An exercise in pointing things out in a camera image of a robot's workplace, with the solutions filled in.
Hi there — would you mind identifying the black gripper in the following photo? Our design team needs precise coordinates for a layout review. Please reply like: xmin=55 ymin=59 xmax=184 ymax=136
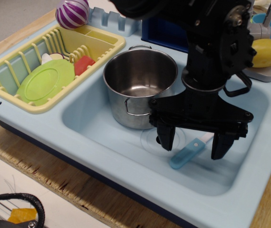
xmin=149 ymin=90 xmax=254 ymax=160

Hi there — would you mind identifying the blue handled white spoon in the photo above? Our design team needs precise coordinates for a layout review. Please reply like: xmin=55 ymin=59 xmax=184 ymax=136
xmin=169 ymin=133 xmax=214 ymax=170

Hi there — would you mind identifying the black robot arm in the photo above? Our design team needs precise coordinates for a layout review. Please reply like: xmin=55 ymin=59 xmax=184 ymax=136
xmin=114 ymin=0 xmax=256 ymax=160

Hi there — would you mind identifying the stainless steel pot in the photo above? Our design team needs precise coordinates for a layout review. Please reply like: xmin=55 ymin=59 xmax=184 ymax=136
xmin=103 ymin=45 xmax=178 ymax=130

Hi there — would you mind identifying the light blue toy sink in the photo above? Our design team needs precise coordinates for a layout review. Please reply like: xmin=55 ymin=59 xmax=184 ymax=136
xmin=0 ymin=6 xmax=271 ymax=228

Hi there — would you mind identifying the dark blue plastic bin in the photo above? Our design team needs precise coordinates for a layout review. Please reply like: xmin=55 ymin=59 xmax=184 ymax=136
xmin=142 ymin=17 xmax=189 ymax=53

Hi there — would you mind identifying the yellow toy potato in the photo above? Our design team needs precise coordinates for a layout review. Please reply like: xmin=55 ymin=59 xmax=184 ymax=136
xmin=252 ymin=38 xmax=271 ymax=68

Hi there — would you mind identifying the grey toy faucet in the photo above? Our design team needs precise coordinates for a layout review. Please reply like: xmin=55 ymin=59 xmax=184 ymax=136
xmin=243 ymin=0 xmax=271 ymax=82

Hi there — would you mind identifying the red toy food block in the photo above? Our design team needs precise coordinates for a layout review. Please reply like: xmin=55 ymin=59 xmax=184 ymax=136
xmin=74 ymin=56 xmax=95 ymax=76

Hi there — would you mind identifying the green plastic plate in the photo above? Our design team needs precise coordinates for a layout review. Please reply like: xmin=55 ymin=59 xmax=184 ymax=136
xmin=16 ymin=59 xmax=75 ymax=106

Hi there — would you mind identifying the white purple toy slice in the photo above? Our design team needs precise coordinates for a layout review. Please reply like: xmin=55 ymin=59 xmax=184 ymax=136
xmin=41 ymin=53 xmax=65 ymax=65

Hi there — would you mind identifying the purple striped toy onion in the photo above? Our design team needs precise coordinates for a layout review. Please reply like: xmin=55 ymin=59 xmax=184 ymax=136
xmin=55 ymin=0 xmax=90 ymax=29

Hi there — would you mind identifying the yellow dish rack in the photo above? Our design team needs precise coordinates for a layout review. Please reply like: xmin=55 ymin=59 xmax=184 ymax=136
xmin=0 ymin=25 xmax=126 ymax=114

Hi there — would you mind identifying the yellow tape piece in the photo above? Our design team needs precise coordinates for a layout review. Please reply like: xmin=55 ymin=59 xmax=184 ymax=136
xmin=7 ymin=208 xmax=37 ymax=224

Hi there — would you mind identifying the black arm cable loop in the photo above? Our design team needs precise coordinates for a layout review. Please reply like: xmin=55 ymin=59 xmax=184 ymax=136
xmin=223 ymin=72 xmax=252 ymax=97

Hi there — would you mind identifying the black braided cable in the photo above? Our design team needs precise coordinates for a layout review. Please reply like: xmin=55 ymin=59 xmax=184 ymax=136
xmin=0 ymin=193 xmax=46 ymax=228

